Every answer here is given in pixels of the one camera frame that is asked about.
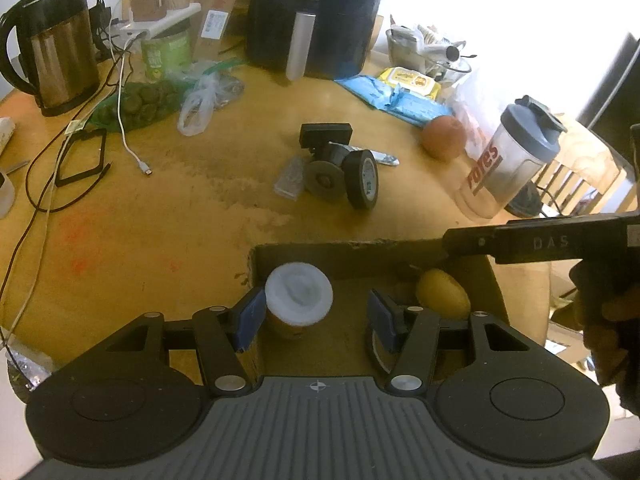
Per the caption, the yellow wipes pack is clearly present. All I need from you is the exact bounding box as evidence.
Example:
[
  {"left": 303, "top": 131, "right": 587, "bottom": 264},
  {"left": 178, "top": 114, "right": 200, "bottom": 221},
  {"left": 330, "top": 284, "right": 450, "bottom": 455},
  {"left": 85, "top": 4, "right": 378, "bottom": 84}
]
[{"left": 378, "top": 67, "right": 442, "bottom": 101}]

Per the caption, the green canister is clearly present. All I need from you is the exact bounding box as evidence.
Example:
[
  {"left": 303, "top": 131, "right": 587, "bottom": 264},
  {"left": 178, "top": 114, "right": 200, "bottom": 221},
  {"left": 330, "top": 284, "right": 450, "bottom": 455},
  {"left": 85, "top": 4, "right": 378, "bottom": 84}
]
[{"left": 142, "top": 32, "right": 192, "bottom": 82}]

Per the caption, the black air fryer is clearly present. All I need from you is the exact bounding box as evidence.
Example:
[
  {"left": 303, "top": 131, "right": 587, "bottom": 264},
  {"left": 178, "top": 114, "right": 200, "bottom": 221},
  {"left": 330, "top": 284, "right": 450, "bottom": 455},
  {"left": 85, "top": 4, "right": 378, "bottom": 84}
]
[{"left": 246, "top": 0, "right": 380, "bottom": 79}]

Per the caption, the green bag of discs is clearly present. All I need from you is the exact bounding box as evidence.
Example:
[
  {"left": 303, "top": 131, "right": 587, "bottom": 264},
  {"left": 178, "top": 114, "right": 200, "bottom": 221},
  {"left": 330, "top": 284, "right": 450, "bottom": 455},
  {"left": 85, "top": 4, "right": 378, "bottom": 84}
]
[{"left": 88, "top": 79, "right": 191, "bottom": 132}]

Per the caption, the black frame piece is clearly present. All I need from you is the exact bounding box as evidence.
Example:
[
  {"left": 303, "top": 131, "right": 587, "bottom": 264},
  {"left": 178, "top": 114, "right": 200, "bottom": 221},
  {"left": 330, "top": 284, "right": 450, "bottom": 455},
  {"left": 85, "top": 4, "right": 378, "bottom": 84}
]
[{"left": 54, "top": 128, "right": 111, "bottom": 188}]

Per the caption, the long cardboard box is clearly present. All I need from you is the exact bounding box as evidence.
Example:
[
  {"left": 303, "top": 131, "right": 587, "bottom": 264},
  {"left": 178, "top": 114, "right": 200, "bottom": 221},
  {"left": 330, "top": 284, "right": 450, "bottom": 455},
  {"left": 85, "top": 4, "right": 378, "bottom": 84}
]
[{"left": 191, "top": 0, "right": 236, "bottom": 61}]

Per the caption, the black tape roll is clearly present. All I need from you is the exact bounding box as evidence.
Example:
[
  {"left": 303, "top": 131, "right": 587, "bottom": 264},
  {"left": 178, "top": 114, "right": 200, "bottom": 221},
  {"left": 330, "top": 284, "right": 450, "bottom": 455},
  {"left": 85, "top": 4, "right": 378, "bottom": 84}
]
[{"left": 342, "top": 150, "right": 378, "bottom": 210}]

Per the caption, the marbled grey bar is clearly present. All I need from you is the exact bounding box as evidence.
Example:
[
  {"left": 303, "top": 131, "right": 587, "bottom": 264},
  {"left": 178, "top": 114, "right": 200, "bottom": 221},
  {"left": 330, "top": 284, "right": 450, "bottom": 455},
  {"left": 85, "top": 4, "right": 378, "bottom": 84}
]
[{"left": 371, "top": 151, "right": 399, "bottom": 167}]

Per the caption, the white usb cable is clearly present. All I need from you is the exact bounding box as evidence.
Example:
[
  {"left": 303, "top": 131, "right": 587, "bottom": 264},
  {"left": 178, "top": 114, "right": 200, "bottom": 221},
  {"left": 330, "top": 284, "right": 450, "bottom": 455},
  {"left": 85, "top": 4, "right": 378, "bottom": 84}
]
[{"left": 114, "top": 34, "right": 154, "bottom": 177}]

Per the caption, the black cylindrical mount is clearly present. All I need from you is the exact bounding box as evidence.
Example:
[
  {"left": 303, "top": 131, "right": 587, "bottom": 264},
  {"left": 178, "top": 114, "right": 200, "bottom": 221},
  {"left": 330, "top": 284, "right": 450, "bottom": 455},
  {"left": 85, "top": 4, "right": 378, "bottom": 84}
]
[{"left": 304, "top": 142, "right": 357, "bottom": 202}]

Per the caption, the clear shaker bottle grey lid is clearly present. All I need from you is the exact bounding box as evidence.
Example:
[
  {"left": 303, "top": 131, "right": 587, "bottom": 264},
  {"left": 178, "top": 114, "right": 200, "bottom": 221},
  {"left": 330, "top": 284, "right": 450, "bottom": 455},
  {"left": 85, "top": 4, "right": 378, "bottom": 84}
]
[{"left": 454, "top": 96, "right": 566, "bottom": 220}]

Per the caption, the small clear plastic case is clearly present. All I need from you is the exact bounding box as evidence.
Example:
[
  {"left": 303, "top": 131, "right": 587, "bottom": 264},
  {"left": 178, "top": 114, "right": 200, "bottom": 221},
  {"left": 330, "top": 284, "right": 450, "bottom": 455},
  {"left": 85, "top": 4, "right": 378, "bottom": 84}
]
[{"left": 273, "top": 156, "right": 306, "bottom": 200}]

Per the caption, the white plastic bottle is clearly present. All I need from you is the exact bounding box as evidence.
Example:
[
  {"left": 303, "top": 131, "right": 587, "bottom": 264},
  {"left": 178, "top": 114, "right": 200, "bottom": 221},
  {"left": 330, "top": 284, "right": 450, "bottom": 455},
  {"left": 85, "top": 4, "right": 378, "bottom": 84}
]
[{"left": 265, "top": 262, "right": 334, "bottom": 340}]

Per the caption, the blue wet wipes pack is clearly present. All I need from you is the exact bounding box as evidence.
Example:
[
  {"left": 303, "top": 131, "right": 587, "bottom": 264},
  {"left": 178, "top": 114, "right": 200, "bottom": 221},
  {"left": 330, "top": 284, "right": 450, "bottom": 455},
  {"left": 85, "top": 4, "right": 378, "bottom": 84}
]
[{"left": 335, "top": 75, "right": 454, "bottom": 128}]

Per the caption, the black rectangular block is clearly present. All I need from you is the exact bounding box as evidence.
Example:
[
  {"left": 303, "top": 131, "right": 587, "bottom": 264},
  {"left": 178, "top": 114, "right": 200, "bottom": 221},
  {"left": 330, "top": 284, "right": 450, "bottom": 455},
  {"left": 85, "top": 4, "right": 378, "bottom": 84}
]
[{"left": 298, "top": 122, "right": 352, "bottom": 151}]

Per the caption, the orange fruit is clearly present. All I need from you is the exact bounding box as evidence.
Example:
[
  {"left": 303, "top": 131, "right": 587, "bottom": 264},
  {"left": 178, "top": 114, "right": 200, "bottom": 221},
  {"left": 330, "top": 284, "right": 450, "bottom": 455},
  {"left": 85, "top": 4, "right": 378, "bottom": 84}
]
[{"left": 420, "top": 116, "right": 468, "bottom": 162}]

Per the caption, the white power strip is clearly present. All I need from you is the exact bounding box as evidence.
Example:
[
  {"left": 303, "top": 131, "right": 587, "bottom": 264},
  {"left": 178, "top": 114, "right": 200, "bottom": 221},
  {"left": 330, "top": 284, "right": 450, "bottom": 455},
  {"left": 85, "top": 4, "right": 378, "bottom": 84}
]
[{"left": 115, "top": 2, "right": 201, "bottom": 38}]

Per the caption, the clear plastic bag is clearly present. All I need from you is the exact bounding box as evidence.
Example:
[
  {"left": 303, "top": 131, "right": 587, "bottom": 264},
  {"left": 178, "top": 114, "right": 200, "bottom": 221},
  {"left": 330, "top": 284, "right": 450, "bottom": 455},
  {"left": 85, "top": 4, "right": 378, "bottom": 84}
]
[{"left": 177, "top": 73, "right": 219, "bottom": 136}]

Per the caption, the steel electric kettle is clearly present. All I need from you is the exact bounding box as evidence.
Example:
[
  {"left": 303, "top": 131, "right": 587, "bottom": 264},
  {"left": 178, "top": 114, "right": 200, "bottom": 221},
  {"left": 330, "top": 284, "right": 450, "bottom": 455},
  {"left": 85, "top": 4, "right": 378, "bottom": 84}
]
[{"left": 1, "top": 0, "right": 100, "bottom": 116}]

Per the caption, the glass bowl with items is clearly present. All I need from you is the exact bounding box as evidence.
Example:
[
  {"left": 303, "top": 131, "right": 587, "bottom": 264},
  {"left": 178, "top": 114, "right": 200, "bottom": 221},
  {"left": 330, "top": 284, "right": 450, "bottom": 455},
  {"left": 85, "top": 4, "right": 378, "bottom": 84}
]
[{"left": 386, "top": 24, "right": 474, "bottom": 84}]

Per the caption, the silver cylinder tube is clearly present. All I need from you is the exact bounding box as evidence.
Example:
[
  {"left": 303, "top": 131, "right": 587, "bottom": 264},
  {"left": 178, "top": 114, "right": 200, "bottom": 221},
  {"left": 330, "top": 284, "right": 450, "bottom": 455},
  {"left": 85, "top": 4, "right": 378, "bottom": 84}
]
[{"left": 285, "top": 12, "right": 316, "bottom": 81}]

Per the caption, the person right hand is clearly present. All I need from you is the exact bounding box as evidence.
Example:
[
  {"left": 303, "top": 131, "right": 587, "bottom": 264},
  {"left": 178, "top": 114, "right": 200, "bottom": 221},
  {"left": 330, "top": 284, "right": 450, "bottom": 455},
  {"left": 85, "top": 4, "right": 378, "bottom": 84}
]
[{"left": 570, "top": 250, "right": 639, "bottom": 414}]

